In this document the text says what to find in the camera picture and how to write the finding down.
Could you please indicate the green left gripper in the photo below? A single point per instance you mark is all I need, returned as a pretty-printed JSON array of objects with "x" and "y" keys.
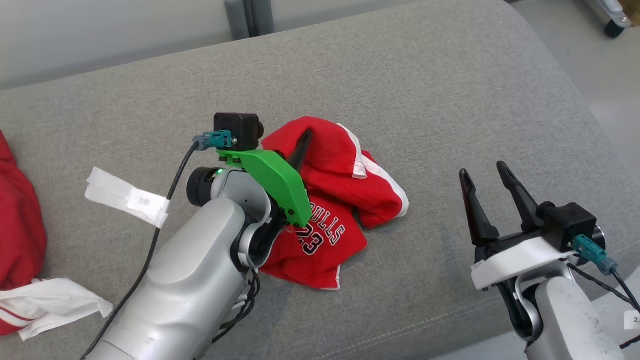
[{"x": 272, "y": 180}]

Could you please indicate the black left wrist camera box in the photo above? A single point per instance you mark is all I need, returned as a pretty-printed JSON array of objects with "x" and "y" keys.
[{"x": 237, "y": 130}]

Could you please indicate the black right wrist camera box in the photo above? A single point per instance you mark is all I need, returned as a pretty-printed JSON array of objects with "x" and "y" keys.
[{"x": 570, "y": 222}]

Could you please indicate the grey fabric sofa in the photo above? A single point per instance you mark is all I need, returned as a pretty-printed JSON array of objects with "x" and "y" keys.
[{"x": 450, "y": 100}]

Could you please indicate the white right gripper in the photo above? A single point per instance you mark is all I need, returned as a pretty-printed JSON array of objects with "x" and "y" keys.
[{"x": 520, "y": 260}]

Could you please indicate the red Bulls 23 shorts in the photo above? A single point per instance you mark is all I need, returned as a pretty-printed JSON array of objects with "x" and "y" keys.
[{"x": 330, "y": 165}]

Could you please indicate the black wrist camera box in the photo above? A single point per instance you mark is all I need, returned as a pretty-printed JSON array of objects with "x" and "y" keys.
[
  {"x": 570, "y": 222},
  {"x": 237, "y": 130}
]

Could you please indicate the red white-sleeved Bulls jersey shirt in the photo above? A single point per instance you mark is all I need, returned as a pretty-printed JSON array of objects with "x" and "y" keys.
[{"x": 17, "y": 225}]

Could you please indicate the grey partition frame post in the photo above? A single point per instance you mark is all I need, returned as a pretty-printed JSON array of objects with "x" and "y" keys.
[
  {"x": 236, "y": 17},
  {"x": 260, "y": 15}
]

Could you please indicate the black caster wheel white leg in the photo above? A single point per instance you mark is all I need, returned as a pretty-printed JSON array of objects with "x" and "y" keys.
[{"x": 614, "y": 25}]

